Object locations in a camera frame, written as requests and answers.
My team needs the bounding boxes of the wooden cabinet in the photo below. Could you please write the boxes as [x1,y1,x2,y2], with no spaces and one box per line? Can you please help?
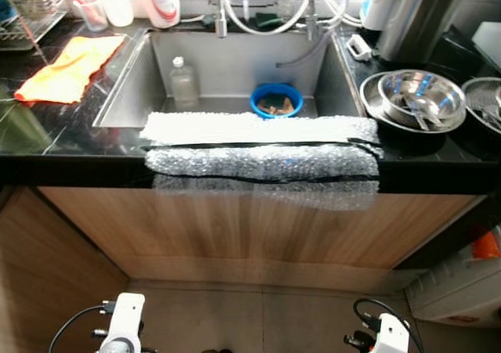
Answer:
[38,186,488,273]

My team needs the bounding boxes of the steel gooseneck faucet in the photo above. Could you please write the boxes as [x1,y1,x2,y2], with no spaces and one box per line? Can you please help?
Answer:
[305,0,321,41]

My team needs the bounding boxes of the white flexible hose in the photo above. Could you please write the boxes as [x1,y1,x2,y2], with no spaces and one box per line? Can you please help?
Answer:
[222,0,314,37]
[317,0,365,29]

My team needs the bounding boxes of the white ribbed appliance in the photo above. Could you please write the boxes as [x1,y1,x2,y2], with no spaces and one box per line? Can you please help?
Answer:
[405,226,501,328]

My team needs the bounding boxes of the brown sponge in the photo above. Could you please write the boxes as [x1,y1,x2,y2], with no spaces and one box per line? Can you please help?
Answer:
[261,95,295,113]

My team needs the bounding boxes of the wide steel dish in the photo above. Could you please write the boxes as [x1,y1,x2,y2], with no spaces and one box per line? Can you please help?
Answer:
[462,77,501,135]
[359,71,469,134]

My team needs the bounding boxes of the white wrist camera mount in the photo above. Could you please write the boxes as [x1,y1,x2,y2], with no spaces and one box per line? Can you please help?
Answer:
[99,293,146,348]
[368,314,410,353]

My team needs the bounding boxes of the clear drain hose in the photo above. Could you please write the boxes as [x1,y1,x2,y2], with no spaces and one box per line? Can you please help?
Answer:
[276,31,336,69]

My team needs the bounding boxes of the white filter canister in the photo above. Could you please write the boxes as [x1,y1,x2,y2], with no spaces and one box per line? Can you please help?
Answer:
[362,0,402,31]

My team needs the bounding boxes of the blue plastic bowl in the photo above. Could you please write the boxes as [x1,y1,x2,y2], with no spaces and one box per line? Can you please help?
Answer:
[250,83,305,120]

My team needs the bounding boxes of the steel bowl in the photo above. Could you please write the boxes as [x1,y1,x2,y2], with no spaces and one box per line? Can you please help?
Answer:
[378,70,467,130]

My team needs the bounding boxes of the flexible steel sprayer faucet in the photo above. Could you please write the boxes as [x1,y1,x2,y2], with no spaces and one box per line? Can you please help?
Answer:
[211,0,232,38]

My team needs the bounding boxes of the steel fork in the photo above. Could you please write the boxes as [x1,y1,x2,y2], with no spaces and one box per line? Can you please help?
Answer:
[468,103,501,132]

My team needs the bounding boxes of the wooden side panel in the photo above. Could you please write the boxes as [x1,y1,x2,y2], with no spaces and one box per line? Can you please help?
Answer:
[0,187,130,353]

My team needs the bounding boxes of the clear plastic cup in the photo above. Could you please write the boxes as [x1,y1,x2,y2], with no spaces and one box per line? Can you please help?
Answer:
[76,0,110,33]

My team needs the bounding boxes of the green sponge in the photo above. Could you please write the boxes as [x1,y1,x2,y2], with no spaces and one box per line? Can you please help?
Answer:
[252,10,289,27]

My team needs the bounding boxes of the clear glass bottle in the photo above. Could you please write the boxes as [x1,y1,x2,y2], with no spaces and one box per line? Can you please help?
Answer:
[170,56,200,110]

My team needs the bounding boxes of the steel wire dish rack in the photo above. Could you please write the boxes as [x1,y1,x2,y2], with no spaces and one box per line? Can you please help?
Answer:
[0,0,70,51]

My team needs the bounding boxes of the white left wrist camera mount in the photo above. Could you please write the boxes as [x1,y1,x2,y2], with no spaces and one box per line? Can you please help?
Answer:
[99,293,146,348]

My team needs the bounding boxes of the stainless steel sink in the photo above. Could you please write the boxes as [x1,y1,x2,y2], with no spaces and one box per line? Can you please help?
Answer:
[92,26,370,130]

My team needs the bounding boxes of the small orange object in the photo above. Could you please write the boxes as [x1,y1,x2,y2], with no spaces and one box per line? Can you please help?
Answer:
[471,229,501,260]

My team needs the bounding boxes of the milky white plastic bottle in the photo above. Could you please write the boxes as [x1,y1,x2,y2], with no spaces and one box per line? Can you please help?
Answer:
[98,0,135,27]

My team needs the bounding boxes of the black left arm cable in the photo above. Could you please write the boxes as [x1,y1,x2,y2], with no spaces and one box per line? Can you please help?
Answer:
[49,304,106,353]

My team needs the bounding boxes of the tall steel cylinder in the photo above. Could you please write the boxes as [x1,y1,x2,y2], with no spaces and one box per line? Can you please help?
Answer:
[377,0,473,63]

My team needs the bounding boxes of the clear bubble wrap sheet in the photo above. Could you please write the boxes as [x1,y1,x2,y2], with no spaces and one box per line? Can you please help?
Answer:
[141,111,383,212]

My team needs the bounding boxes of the orange cleaning cloth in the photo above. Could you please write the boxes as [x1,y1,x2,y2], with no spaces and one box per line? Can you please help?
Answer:
[14,34,127,106]

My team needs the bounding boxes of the light grey appliance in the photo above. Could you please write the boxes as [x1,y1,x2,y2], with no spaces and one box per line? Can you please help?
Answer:
[471,21,501,66]

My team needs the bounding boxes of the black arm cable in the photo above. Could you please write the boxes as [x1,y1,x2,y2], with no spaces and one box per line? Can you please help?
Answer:
[352,298,425,353]
[49,304,106,353]

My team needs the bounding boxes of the white soap bottle red pump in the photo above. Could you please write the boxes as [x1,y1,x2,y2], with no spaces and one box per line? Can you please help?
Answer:
[143,0,182,30]

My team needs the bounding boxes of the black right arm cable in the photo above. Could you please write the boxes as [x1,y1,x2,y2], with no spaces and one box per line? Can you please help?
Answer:
[352,298,425,353]

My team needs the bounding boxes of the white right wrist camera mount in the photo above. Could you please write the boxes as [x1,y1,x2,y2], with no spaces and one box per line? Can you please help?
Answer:
[368,314,410,353]

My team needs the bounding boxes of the small white plastic clip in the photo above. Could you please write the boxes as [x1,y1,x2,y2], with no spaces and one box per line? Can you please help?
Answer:
[347,34,373,61]

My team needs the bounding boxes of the steel spoon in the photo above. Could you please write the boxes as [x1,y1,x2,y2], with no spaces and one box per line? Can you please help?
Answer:
[403,95,439,131]

